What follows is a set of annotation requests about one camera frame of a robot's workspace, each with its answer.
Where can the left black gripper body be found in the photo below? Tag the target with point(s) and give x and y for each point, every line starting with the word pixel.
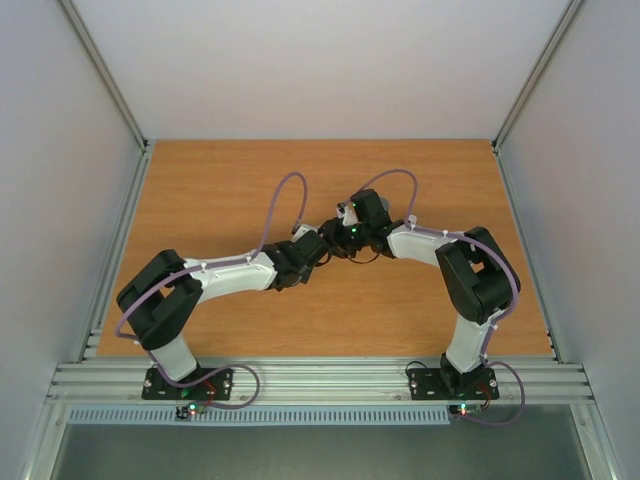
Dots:
pixel 304 279

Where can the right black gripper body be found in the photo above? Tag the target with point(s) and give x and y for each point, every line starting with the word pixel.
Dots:
pixel 344 240

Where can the orange pill bottle grey cap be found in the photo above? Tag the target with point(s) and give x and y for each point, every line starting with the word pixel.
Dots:
pixel 385 203

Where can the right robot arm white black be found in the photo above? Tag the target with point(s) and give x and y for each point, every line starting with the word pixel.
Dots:
pixel 482 286

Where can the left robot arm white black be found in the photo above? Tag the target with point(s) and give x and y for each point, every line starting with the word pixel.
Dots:
pixel 159 300

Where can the left small circuit board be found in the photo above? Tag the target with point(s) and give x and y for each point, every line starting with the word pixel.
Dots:
pixel 192 411

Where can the small circuit board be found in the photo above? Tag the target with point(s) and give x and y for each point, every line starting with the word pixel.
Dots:
pixel 466 409
pixel 192 411

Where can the right small circuit board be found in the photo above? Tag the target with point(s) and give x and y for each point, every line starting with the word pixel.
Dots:
pixel 466 409

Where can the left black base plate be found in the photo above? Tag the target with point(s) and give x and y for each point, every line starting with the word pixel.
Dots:
pixel 215 388

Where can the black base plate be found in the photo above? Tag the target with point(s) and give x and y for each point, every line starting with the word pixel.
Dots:
pixel 215 388
pixel 430 384

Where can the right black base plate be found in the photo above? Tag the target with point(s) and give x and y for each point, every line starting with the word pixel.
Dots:
pixel 430 384

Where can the aluminium front frame rail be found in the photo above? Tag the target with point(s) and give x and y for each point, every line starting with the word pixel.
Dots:
pixel 322 381

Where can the grey slotted cable duct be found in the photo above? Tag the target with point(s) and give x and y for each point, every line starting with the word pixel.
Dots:
pixel 261 416

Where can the right aluminium corner post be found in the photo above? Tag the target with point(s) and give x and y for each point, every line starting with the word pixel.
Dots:
pixel 552 45

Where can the aluminium corner post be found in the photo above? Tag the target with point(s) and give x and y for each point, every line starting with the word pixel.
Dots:
pixel 552 45
pixel 89 46

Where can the left aluminium corner post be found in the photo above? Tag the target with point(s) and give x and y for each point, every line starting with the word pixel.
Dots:
pixel 89 46

